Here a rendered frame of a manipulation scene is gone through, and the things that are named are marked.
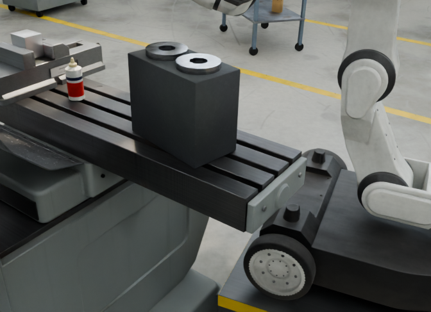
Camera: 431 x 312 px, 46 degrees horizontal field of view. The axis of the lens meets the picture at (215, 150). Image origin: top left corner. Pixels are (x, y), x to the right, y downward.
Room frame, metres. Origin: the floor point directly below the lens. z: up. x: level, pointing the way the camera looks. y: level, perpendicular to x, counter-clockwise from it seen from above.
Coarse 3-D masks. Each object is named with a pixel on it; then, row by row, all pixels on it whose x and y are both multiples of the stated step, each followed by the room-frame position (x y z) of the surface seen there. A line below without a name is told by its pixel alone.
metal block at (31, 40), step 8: (16, 32) 1.29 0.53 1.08; (24, 32) 1.30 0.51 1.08; (32, 32) 1.30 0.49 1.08; (16, 40) 1.27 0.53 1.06; (24, 40) 1.25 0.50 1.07; (32, 40) 1.27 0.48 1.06; (40, 40) 1.29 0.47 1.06; (24, 48) 1.25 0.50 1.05; (32, 48) 1.26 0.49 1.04; (40, 48) 1.29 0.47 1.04
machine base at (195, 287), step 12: (192, 276) 1.33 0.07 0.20; (204, 276) 1.33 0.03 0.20; (180, 288) 1.27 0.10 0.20; (192, 288) 1.27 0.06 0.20; (204, 288) 1.27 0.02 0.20; (216, 288) 1.28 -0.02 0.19; (168, 300) 1.21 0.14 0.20; (180, 300) 1.21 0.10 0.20; (192, 300) 1.22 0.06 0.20; (204, 300) 1.22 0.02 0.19; (216, 300) 1.26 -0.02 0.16
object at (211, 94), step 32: (128, 64) 1.02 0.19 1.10; (160, 64) 0.95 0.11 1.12; (192, 64) 0.92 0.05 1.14; (224, 64) 0.96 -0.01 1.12; (160, 96) 0.94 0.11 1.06; (192, 96) 0.87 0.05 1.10; (224, 96) 0.91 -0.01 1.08; (160, 128) 0.94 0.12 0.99; (192, 128) 0.87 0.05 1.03; (224, 128) 0.92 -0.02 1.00; (192, 160) 0.86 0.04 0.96
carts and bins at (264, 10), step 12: (264, 0) 5.14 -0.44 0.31; (276, 0) 4.66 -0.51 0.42; (252, 12) 4.64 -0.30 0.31; (264, 12) 4.65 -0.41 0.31; (276, 12) 4.67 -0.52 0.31; (288, 12) 4.68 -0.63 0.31; (264, 24) 5.21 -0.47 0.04; (300, 24) 4.51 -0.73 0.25; (252, 36) 4.36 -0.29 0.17; (300, 36) 4.50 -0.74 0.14; (252, 48) 4.33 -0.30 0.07; (300, 48) 4.51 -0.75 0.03
